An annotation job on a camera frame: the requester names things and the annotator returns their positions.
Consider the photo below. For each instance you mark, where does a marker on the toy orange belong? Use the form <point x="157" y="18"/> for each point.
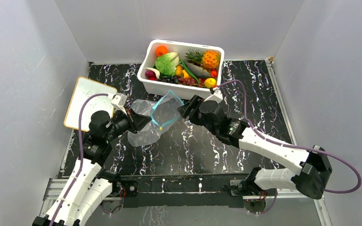
<point x="161" y="50"/>

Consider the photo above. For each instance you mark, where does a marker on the toy yellow pepper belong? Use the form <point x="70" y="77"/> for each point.
<point x="181" y="72"/>

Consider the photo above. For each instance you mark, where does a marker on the toy green cabbage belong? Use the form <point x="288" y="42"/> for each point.
<point x="167" y="63"/>

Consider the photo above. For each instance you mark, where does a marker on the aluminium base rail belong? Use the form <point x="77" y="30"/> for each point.
<point x="170" y="190"/>

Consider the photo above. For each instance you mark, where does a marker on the clear zip top bag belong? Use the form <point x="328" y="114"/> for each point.
<point x="163" y="114"/>

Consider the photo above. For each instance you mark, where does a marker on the toy grey fish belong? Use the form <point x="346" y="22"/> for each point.
<point x="197" y="71"/>

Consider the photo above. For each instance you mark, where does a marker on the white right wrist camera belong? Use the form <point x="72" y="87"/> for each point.
<point x="216" y="95"/>

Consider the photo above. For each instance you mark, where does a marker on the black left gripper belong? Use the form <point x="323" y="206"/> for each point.
<point x="136" y="121"/>

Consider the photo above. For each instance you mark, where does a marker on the toy purple onion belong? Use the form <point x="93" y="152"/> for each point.
<point x="152" y="74"/>

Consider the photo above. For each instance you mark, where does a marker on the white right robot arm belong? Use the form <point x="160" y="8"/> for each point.
<point x="305" y="171"/>

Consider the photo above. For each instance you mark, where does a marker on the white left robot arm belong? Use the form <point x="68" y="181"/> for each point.
<point x="84" y="171"/>

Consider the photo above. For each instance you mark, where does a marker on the toy yellow lemon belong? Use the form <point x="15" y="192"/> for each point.
<point x="210" y="83"/>

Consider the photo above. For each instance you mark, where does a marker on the toy green bean pod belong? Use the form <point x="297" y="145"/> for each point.
<point x="189" y="71"/>

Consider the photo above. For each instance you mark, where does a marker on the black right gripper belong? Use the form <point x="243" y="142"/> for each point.
<point x="186" y="110"/>

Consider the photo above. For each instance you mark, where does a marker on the toy pineapple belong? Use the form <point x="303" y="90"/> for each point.
<point x="208" y="59"/>

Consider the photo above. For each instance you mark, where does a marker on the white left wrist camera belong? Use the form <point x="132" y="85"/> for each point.
<point x="118" y="102"/>

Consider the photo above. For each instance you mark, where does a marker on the toy red tomato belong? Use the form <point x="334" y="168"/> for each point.
<point x="214" y="73"/>

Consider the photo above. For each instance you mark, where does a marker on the toy red grapes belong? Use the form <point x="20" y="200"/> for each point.
<point x="188" y="82"/>

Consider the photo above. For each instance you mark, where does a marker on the white plastic food bin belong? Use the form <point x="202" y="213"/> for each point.
<point x="166" y="82"/>

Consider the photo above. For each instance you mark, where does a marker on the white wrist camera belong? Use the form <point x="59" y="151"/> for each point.
<point x="216" y="95"/>
<point x="118" y="102"/>

